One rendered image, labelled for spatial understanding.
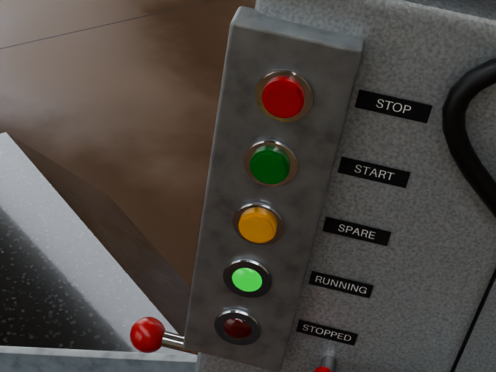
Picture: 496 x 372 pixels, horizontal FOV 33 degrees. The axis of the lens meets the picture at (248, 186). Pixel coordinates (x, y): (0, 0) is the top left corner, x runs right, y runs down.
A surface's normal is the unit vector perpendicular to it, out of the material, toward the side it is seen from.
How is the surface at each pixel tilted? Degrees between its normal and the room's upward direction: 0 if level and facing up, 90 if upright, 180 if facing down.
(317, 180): 90
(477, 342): 90
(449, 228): 90
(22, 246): 0
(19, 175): 0
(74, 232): 0
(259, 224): 90
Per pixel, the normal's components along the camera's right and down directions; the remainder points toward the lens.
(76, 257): 0.14, -0.79
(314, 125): -0.18, 0.56
